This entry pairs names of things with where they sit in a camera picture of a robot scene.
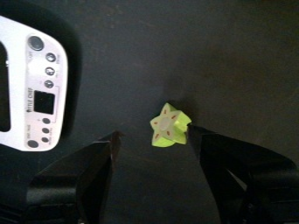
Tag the green toy starfruit piece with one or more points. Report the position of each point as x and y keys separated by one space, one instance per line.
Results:
x=170 y=125

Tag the white toy microwave oven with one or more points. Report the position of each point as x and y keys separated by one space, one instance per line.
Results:
x=36 y=87

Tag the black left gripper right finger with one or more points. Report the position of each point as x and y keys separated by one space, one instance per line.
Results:
x=234 y=172

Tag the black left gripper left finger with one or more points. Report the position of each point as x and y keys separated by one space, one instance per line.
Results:
x=83 y=178

